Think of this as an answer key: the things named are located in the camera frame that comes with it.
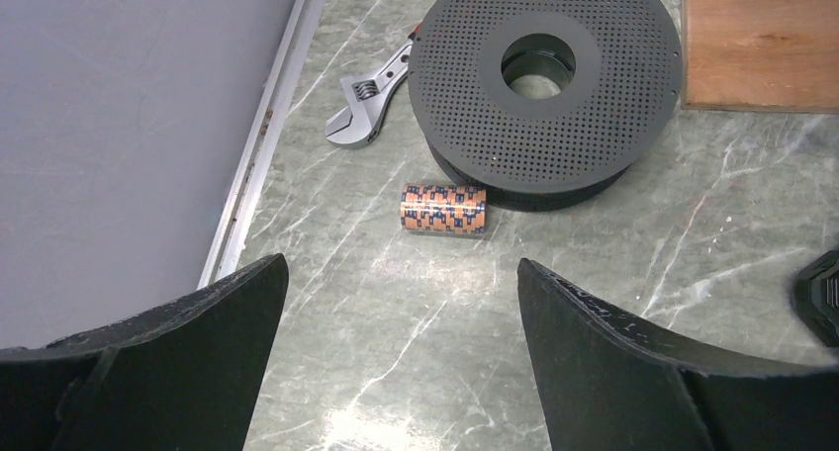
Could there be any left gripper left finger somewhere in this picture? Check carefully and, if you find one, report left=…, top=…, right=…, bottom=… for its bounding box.
left=1, top=254, right=289, bottom=450

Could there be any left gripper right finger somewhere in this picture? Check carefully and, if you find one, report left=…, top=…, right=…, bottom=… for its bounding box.
left=517, top=258, right=838, bottom=450

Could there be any black poker set case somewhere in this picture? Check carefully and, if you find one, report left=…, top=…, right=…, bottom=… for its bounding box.
left=791, top=249, right=838, bottom=349

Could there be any black filament spool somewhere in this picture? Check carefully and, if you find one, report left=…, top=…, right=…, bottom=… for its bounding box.
left=408, top=0, right=683, bottom=211

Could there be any silver wrench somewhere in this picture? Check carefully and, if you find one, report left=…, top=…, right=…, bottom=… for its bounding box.
left=326, top=24, right=420, bottom=149

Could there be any wooden board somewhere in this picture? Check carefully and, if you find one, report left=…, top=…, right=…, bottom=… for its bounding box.
left=682, top=0, right=838, bottom=114

